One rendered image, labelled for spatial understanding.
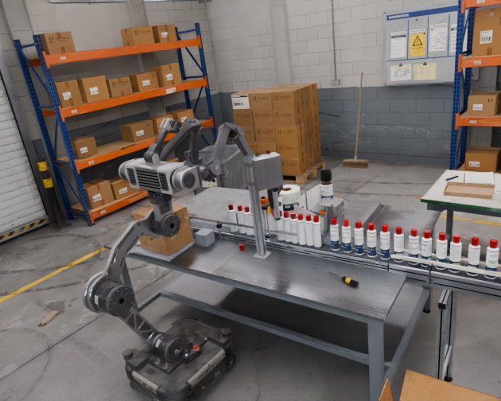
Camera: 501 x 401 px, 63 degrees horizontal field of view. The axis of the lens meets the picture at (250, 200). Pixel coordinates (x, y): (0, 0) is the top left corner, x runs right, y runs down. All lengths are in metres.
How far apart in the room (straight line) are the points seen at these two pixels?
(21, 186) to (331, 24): 5.23
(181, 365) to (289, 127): 4.10
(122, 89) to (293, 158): 2.69
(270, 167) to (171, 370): 1.42
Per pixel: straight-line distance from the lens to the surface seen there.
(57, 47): 5.97
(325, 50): 7.33
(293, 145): 6.17
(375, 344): 2.26
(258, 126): 6.39
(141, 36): 6.70
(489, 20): 5.77
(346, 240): 2.48
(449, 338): 2.86
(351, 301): 2.21
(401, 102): 6.90
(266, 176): 2.43
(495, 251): 2.30
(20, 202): 6.47
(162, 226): 2.52
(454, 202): 3.45
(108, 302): 2.38
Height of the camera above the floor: 2.11
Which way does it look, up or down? 21 degrees down
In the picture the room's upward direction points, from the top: 8 degrees counter-clockwise
